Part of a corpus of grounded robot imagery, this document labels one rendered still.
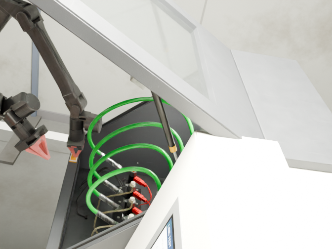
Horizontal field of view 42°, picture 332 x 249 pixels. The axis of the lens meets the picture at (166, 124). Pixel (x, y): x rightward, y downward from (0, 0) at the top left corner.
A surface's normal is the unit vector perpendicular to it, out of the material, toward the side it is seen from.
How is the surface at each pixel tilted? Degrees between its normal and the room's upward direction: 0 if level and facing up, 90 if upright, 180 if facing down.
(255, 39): 90
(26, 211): 0
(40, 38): 86
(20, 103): 108
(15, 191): 0
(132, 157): 90
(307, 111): 0
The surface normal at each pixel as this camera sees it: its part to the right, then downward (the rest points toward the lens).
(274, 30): -0.07, 0.53
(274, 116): 0.18, -0.82
